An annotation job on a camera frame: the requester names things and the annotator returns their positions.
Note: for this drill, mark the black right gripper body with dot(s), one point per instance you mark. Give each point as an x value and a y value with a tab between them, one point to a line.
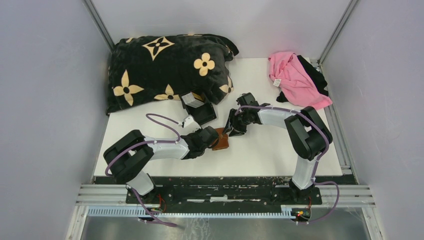
239	122

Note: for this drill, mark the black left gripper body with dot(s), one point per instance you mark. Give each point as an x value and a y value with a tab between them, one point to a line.
192	135

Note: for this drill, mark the brown leather card holder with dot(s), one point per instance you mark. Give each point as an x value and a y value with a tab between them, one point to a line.
223	140

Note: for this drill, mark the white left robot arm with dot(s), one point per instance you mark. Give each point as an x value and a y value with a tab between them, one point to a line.
128	156

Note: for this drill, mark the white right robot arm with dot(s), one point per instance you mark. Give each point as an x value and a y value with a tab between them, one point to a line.
309	136

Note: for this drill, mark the white card stack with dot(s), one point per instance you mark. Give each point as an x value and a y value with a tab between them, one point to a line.
193	100

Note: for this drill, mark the pink cloth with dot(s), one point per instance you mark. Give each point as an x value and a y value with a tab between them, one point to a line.
287	73

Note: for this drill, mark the black cloth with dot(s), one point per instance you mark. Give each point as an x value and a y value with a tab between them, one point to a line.
316	76

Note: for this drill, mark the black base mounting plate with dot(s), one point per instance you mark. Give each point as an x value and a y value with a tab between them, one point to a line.
246	195

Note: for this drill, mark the black floral plush pillow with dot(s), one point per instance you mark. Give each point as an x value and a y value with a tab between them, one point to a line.
156	68

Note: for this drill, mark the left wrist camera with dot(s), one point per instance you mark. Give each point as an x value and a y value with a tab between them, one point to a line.
189	125

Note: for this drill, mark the white slotted cable duct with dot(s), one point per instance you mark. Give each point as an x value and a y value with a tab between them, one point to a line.
139	212

